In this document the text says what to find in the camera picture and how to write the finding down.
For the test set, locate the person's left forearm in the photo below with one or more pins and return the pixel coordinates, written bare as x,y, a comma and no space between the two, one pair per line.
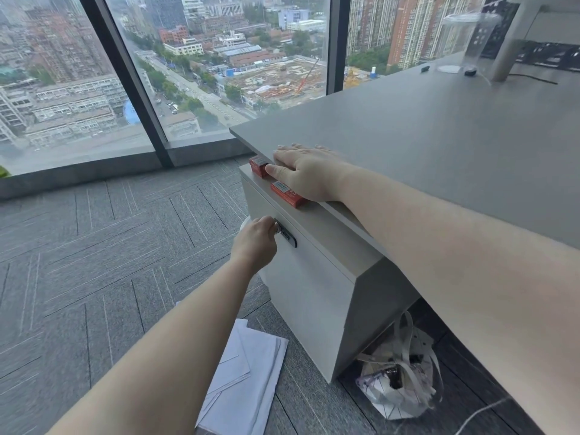
167,353

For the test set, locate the person's left hand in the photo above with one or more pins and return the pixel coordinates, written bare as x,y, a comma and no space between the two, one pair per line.
253,244

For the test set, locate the grey under-desk cabinet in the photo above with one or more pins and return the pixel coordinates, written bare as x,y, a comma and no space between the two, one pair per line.
317,285

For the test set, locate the person's right middle finger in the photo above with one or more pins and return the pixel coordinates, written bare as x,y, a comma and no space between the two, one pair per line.
301,147

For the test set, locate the person's left thumb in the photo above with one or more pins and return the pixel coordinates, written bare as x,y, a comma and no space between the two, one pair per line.
267,221

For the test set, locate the black combination lock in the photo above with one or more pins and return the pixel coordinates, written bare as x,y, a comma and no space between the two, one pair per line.
287,236

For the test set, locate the green plant leaf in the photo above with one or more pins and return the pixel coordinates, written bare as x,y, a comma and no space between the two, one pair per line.
4,172

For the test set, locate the clear plastic cup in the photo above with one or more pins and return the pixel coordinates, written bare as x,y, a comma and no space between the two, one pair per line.
471,40

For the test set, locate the dark window mullion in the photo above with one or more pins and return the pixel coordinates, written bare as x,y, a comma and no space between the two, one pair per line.
338,40
129,86

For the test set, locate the white plastic bag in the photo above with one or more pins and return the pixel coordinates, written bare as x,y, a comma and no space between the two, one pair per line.
398,380

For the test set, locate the black perforated panel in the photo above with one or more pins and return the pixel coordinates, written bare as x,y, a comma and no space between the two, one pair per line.
550,54

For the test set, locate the person's right thumb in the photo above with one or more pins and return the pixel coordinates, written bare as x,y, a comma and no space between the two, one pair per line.
278,169

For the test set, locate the white monitor stand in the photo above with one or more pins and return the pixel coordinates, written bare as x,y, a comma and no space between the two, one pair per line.
514,36

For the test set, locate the white envelopes on floor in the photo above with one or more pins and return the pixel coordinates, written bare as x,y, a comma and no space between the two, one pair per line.
247,380

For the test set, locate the white round object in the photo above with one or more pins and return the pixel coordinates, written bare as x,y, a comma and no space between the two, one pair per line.
243,228

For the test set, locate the person's right forearm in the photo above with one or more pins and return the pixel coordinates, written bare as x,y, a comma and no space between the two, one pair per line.
457,267

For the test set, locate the person's right hand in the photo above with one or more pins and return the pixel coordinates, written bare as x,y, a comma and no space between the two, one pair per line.
312,174

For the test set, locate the red small box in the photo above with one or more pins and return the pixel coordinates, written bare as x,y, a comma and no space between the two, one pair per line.
258,166
286,194

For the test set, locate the white round coaster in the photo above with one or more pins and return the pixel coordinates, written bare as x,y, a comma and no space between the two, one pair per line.
449,68

